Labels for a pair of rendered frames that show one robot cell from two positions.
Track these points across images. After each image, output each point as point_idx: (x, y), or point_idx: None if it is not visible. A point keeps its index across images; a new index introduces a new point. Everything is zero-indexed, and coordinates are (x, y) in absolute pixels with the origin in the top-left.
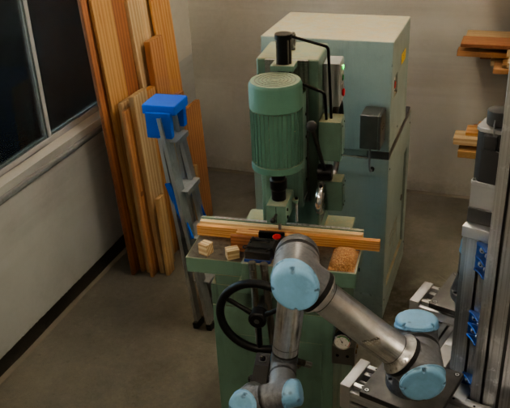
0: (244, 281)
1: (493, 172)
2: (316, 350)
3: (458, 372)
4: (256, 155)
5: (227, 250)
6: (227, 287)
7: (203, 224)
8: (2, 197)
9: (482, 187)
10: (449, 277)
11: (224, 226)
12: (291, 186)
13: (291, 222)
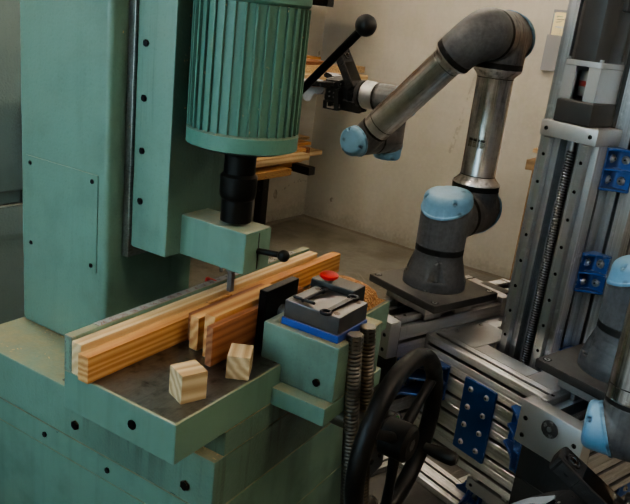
0: (401, 367)
1: (622, 46)
2: (335, 480)
3: None
4: (251, 115)
5: (246, 356)
6: (378, 404)
7: (95, 349)
8: None
9: (609, 71)
10: (382, 279)
11: (137, 331)
12: (207, 202)
13: (151, 298)
